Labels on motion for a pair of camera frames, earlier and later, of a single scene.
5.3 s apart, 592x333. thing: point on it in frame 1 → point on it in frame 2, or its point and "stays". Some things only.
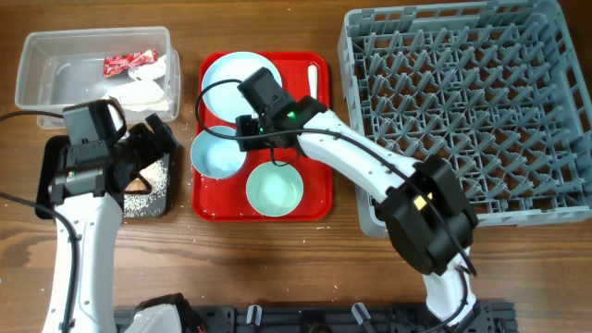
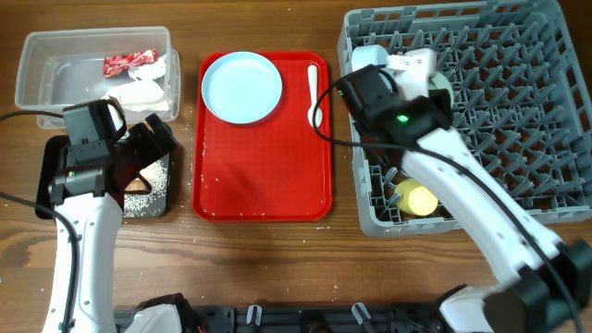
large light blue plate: (225, 99) stays
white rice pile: (150, 203) stays
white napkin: (143, 93) stays
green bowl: (274, 191) → (438, 81)
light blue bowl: (215, 156) → (363, 55)
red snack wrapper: (117, 64) stays
